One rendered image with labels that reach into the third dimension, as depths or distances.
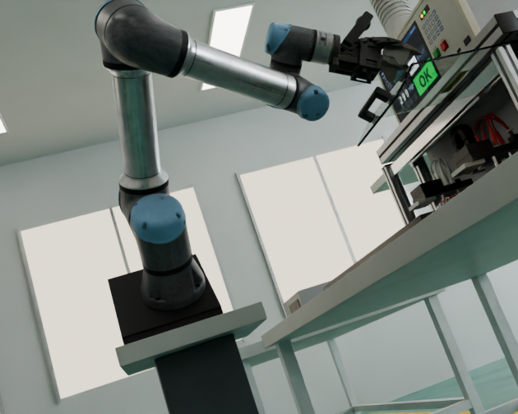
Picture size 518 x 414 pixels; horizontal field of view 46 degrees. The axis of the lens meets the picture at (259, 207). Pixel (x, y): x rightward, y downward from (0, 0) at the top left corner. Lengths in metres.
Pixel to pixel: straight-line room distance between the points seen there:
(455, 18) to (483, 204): 0.72
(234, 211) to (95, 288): 1.55
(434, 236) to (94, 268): 5.21
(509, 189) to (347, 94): 6.34
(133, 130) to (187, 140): 5.13
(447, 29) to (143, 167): 0.78
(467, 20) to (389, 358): 5.12
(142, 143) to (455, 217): 0.73
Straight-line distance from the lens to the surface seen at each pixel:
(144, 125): 1.38
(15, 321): 6.06
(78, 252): 6.11
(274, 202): 6.37
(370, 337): 6.31
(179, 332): 1.31
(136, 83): 1.35
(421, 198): 1.64
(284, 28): 1.46
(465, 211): 0.93
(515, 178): 0.83
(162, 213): 1.35
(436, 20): 1.60
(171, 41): 1.21
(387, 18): 3.21
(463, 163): 1.45
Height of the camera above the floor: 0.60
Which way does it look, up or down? 15 degrees up
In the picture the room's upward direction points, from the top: 19 degrees counter-clockwise
